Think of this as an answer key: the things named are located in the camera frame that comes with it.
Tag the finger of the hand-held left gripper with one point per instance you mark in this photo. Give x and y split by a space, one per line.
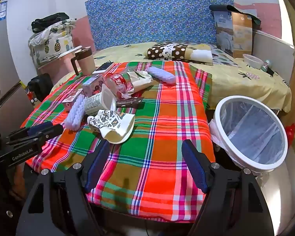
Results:
39 127
46 134

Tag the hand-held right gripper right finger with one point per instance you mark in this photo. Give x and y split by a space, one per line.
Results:
194 162

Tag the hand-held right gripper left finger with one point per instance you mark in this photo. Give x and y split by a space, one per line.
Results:
98 162

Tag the white foam net sleeve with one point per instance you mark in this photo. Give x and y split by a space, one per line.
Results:
75 113
162 75

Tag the printed paper cup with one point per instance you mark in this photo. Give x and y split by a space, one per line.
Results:
113 127

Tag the small pink drink carton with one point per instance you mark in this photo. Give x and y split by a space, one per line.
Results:
71 100

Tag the white round trash bin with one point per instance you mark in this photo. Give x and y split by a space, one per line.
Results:
236 150

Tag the white drink carton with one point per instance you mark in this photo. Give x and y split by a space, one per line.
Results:
98 102

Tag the large pink drink carton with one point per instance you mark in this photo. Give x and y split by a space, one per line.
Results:
92 86

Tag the brown snack wrapper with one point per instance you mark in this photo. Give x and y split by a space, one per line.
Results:
129 102

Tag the crushed red label plastic bottle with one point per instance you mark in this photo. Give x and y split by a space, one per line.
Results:
116 84

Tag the white paper food wrapper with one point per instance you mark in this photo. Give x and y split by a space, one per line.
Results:
141 81

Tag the small red container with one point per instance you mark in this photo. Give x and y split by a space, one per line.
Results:
30 97

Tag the black suitcase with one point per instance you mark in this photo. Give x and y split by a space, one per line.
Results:
40 86

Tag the colourful plaid cloth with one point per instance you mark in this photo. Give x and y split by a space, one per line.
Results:
162 132

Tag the clear plastic bin liner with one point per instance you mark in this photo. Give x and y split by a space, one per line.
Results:
250 132

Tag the grey refrigerator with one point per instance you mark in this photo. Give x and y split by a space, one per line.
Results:
7 66

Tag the beige mug with brown lid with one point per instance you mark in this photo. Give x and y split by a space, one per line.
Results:
87 62

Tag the pineapple print storage bag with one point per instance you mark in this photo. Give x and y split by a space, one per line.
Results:
51 45

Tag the yellow pineapple bed sheet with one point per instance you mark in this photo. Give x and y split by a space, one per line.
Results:
236 86

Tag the white smartphone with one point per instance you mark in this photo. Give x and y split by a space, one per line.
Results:
103 67

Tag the red detergent bottle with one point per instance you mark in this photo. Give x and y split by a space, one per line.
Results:
290 132

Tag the black bag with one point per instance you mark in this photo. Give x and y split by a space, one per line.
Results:
49 21

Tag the brown polka dot pillow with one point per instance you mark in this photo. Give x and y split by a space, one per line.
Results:
167 51

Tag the white bowl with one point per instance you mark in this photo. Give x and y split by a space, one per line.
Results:
252 61

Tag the black face mask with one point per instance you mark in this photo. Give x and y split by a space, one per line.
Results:
272 71

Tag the small green bottle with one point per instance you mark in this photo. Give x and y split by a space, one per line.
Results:
265 65

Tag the blue floral headboard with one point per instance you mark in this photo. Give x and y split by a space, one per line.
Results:
157 19

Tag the dark green cloth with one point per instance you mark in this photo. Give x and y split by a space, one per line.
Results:
250 16

